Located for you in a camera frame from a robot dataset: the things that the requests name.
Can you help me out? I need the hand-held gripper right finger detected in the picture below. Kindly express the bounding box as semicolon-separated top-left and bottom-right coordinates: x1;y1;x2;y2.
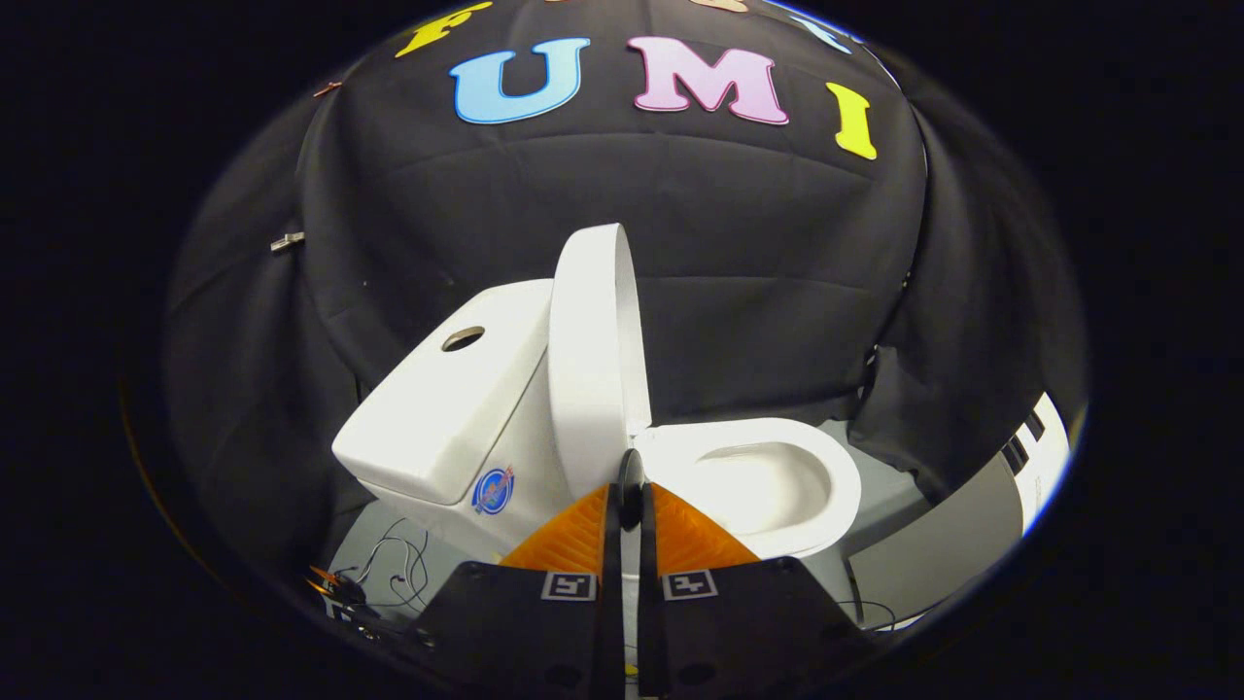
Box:
637;481;876;700

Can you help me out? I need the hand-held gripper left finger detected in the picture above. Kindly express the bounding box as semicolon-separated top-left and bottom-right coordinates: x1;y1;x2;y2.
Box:
406;481;624;700

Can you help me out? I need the black round lid knob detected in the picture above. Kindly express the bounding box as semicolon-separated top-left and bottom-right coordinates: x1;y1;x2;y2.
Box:
618;448;645;531

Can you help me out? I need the white toilet lid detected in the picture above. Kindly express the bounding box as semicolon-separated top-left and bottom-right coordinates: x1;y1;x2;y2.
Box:
547;224;654;502

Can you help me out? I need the white toilet seat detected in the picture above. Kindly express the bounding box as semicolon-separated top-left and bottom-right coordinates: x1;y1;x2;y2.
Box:
634;418;863;560

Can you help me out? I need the white toilet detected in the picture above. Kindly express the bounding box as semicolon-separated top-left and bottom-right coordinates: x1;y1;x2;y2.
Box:
332;279;864;604

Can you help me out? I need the grey board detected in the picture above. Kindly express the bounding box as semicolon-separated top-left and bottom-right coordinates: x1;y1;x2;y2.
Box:
850;455;1026;623

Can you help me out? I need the black backdrop cloth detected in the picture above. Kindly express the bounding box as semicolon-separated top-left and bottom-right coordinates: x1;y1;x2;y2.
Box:
165;0;1085;575

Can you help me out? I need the white striped panel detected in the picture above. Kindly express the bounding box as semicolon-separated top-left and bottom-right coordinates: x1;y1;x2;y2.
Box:
1001;392;1072;536

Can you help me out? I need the black cable tangle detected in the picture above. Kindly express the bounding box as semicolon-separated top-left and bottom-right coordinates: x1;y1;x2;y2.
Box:
326;515;433;633

